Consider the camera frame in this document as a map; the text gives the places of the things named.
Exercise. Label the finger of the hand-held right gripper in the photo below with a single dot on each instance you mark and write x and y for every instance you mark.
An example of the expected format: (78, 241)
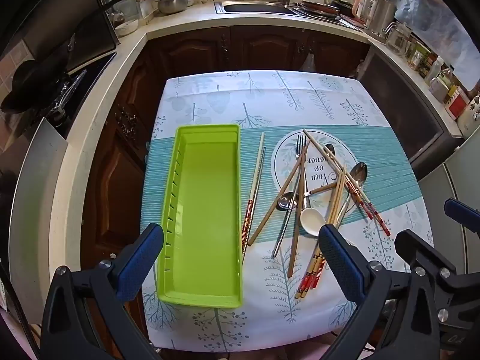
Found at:
(427, 251)
(459, 213)

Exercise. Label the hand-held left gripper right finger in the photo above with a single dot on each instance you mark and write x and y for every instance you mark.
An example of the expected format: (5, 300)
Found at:
(341, 262)

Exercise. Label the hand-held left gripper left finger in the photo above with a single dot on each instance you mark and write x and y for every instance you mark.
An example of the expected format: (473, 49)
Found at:
(140, 258)

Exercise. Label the bamboo chopstick with red pattern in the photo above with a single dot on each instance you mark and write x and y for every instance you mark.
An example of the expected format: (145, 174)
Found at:
(375, 215)
(313, 279)
(303, 288)
(365, 208)

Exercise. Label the brown wooden chopstick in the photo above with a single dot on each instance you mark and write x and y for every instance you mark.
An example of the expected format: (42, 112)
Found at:
(293, 247)
(282, 188)

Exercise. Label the white ceramic spoon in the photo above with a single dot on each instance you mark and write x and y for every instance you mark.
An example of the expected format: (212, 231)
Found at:
(311, 222)

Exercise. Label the metal fork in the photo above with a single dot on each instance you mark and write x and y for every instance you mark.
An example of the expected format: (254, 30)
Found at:
(283, 228)

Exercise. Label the green plastic utensil tray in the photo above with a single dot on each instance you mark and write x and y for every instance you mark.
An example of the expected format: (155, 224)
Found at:
(206, 213)

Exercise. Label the large steel spoon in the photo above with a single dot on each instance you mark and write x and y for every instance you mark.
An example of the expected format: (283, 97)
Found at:
(359, 175)

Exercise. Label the steel fork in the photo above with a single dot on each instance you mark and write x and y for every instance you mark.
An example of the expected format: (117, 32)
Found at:
(300, 150)

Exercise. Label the pale bamboo chopstick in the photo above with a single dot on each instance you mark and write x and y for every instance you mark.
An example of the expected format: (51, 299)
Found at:
(257, 168)

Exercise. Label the grey refrigerator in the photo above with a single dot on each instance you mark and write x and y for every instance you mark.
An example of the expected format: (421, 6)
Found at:
(450, 187)

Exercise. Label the red canister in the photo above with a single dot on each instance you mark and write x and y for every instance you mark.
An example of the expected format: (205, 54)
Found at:
(457, 104)

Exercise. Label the grey metal panel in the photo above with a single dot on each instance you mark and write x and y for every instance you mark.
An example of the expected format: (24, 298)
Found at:
(41, 195)

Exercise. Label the dark built-in appliance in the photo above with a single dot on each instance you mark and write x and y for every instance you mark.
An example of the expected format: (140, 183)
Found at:
(405, 101)

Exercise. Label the clear plastic bottle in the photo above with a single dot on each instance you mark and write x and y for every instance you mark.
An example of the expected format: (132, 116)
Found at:
(435, 69)

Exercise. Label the glass spice jar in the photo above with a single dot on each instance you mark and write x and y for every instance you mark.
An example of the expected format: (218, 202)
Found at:
(420, 55)

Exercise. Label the glass pitcher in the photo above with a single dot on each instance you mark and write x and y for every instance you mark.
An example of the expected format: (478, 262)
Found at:
(399, 38)

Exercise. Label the black gas stove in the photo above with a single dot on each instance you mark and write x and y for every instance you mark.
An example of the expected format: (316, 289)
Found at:
(93, 68)

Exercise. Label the hanging plastic bag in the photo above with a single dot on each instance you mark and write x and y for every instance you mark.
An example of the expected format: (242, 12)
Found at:
(307, 62)

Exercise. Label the black wok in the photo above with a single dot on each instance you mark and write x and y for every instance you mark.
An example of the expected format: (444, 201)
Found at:
(30, 86)

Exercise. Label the steel kettle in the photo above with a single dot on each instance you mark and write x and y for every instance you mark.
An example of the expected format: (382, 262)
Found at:
(379, 13)

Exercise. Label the dark wooden kitchen cabinets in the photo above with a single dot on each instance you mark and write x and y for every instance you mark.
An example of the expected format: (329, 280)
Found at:
(270, 48)

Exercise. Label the white electric kettle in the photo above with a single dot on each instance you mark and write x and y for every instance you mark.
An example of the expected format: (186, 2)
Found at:
(360, 8)

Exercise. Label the white bowl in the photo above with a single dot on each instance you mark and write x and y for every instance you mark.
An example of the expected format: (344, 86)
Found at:
(125, 27)

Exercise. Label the white kitchen countertop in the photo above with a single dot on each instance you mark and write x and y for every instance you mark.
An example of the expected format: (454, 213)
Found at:
(180, 20)

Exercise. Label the red frying pan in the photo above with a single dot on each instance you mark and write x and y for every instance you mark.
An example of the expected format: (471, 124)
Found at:
(318, 7)

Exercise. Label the steel cooking pot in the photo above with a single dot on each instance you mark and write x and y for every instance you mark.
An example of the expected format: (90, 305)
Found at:
(172, 3)

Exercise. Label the black range hood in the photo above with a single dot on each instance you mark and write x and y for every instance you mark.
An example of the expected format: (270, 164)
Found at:
(56, 15)

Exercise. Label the steel kitchen sink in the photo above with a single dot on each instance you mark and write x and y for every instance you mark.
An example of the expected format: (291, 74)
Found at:
(255, 7)

